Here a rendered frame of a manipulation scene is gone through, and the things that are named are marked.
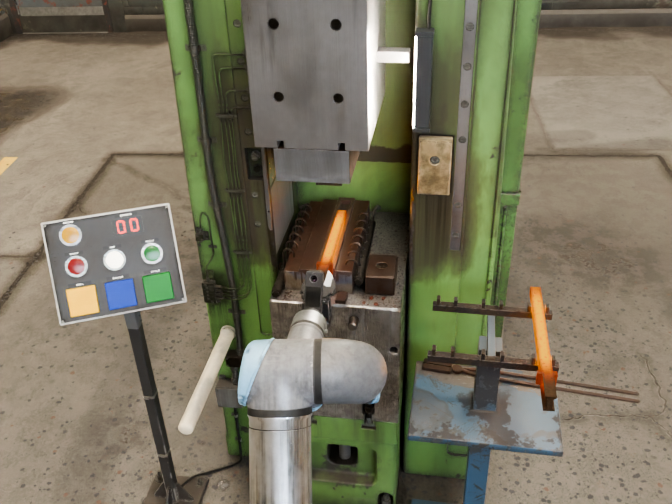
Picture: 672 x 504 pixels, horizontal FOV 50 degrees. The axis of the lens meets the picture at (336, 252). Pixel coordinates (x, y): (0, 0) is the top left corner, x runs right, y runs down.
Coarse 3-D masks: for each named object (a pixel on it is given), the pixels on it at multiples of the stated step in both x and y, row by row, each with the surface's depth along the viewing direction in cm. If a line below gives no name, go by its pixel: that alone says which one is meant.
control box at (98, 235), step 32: (64, 224) 194; (96, 224) 196; (128, 224) 198; (160, 224) 200; (64, 256) 194; (96, 256) 196; (128, 256) 198; (160, 256) 200; (64, 288) 195; (96, 288) 196; (64, 320) 195
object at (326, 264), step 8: (336, 216) 230; (344, 216) 230; (336, 224) 225; (336, 232) 221; (328, 240) 217; (336, 240) 217; (328, 248) 213; (336, 248) 217; (328, 256) 209; (320, 264) 205; (328, 264) 204
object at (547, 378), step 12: (540, 288) 199; (540, 300) 194; (540, 312) 190; (540, 324) 186; (540, 336) 182; (540, 348) 178; (540, 360) 174; (540, 372) 170; (552, 372) 170; (540, 384) 171; (552, 384) 166; (552, 396) 163; (552, 408) 165
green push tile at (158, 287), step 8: (168, 272) 200; (144, 280) 198; (152, 280) 199; (160, 280) 199; (168, 280) 200; (144, 288) 199; (152, 288) 199; (160, 288) 200; (168, 288) 200; (152, 296) 199; (160, 296) 200; (168, 296) 200
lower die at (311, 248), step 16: (320, 208) 238; (336, 208) 236; (352, 208) 237; (368, 208) 240; (304, 224) 232; (320, 224) 229; (352, 224) 228; (304, 240) 223; (320, 240) 221; (352, 240) 220; (304, 256) 214; (320, 256) 212; (336, 256) 212; (352, 256) 213; (288, 272) 210; (304, 272) 209; (336, 272) 207; (352, 272) 207; (288, 288) 213; (336, 288) 210; (352, 288) 210
